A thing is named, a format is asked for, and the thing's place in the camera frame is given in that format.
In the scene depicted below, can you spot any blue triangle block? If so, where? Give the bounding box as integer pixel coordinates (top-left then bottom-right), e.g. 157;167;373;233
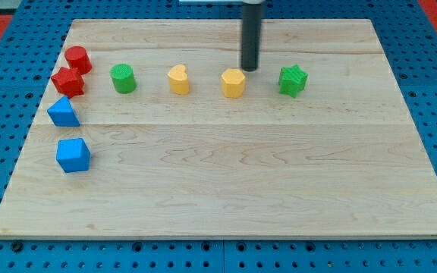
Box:
47;96;80;127

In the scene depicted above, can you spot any blue cube block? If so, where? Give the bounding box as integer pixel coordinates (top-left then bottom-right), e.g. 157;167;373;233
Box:
56;138;90;173

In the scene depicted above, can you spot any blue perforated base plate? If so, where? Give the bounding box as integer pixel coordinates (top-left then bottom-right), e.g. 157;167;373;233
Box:
0;0;437;272

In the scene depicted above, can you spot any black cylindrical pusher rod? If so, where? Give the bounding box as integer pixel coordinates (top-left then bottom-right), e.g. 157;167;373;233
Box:
241;0;264;72

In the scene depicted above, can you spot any yellow hexagon block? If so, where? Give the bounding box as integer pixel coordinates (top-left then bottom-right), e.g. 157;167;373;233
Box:
221;68;246;99

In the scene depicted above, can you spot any green cylinder block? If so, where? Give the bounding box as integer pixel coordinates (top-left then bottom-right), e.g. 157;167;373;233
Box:
110;64;137;94

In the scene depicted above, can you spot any green star block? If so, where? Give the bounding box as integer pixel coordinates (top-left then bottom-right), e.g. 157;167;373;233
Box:
278;64;309;98

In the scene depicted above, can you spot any red star block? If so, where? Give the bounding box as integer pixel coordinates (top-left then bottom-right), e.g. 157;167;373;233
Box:
51;67;84;99

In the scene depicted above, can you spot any yellow heart block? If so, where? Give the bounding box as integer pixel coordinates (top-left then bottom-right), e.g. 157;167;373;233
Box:
167;64;190;95

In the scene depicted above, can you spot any wooden board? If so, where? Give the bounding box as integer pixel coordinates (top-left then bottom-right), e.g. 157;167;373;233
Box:
0;19;437;240

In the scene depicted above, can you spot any red cylinder block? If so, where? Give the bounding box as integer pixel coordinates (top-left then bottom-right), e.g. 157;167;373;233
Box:
64;46;92;74

